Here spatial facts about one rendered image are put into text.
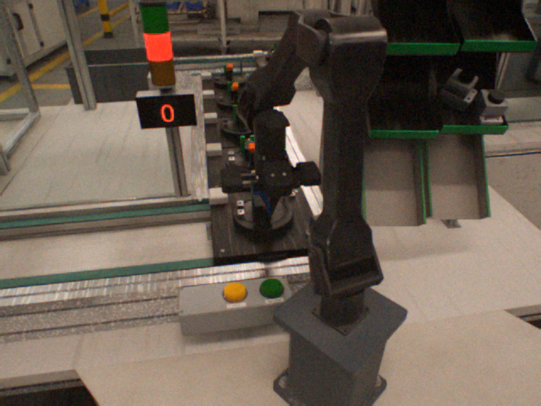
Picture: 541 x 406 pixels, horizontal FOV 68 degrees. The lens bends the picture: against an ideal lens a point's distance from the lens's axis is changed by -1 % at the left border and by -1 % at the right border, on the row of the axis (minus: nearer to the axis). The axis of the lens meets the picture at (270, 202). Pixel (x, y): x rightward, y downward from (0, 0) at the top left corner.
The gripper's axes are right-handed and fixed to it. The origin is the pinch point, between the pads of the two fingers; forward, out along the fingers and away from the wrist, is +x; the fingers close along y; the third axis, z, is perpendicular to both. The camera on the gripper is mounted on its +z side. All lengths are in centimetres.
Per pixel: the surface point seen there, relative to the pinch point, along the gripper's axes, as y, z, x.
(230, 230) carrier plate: -8.1, -6.4, 11.6
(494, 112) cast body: 44.1, -1.1, -14.9
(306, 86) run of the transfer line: 38, -127, 20
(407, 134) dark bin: 27.1, -1.3, -11.2
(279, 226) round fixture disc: 2.5, -3.8, 9.7
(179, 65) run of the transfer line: -24, -152, 14
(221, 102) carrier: -6, -81, 9
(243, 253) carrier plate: -5.9, 1.6, 11.7
